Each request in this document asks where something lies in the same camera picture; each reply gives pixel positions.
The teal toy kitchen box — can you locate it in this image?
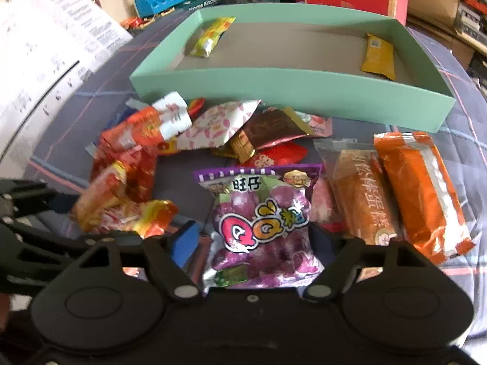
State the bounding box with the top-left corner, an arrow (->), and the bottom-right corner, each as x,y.
182,0 -> 226,12

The clear-wrapped orange cake packet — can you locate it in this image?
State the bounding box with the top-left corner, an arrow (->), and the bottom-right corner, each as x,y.
314,139 -> 400,246

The white printed paper board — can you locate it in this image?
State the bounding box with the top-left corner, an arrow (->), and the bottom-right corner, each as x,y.
0,0 -> 134,168

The dark red foil packet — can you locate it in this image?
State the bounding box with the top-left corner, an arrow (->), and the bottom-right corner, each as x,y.
91,148 -> 157,203

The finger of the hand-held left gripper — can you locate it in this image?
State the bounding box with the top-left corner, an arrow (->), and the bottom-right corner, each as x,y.
0,178 -> 79,218
0,220 -> 96,294

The pink floral white packet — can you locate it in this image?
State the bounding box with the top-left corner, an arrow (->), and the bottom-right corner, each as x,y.
177,100 -> 263,151

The pink snack packet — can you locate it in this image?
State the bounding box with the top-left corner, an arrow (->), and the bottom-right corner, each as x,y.
311,177 -> 336,224

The yellow-green snack packet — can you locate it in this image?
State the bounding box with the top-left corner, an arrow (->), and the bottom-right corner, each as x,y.
190,17 -> 236,58

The blue plaid blanket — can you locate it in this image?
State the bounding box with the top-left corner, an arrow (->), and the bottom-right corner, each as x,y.
23,8 -> 487,345

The orange spicy snack packet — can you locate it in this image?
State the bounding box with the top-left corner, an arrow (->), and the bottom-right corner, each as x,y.
101,106 -> 169,153

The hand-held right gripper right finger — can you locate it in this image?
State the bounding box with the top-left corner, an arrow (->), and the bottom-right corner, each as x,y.
302,224 -> 425,301

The purple grape gummy packet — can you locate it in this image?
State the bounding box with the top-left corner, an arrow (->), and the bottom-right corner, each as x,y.
193,163 -> 325,294

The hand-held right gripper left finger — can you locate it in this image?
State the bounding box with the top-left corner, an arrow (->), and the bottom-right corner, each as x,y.
76,221 -> 200,301

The orange foil snack packet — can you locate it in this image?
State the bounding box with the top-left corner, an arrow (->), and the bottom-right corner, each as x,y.
373,132 -> 476,266

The red candy packet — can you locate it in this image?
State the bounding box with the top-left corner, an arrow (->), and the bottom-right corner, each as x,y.
243,144 -> 309,170

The red and yellow snack packet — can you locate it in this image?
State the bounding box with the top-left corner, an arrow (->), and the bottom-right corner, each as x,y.
72,160 -> 179,239

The brown and gold packet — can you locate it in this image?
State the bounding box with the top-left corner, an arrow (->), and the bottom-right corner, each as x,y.
228,107 -> 316,164

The mint green cardboard box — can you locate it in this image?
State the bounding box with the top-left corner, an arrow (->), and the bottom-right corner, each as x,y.
129,3 -> 456,133

